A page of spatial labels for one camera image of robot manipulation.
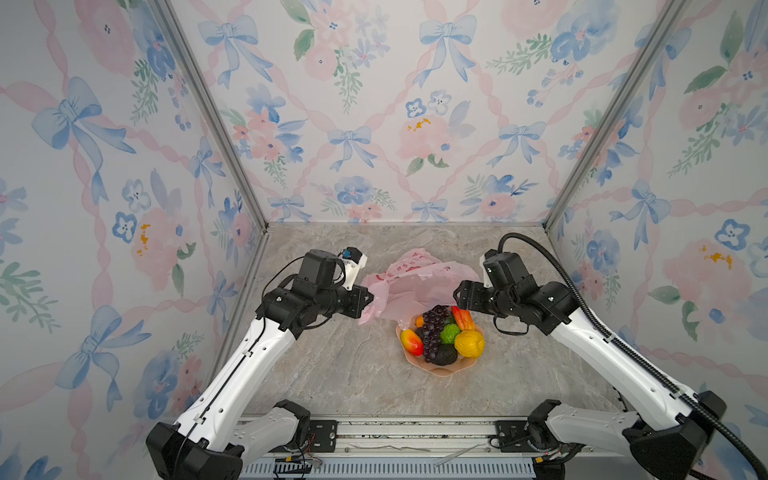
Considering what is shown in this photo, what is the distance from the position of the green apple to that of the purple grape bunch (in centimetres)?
1

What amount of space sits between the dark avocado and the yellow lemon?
0.01 meters

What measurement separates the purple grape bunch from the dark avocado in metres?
0.01

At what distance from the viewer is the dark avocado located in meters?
0.83

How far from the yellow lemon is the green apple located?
3 centimetres

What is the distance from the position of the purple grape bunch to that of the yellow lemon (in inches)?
2.3

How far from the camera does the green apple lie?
2.81 feet

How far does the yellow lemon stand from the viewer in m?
0.81

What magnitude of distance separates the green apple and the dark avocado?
3cm

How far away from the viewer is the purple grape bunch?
83 cm
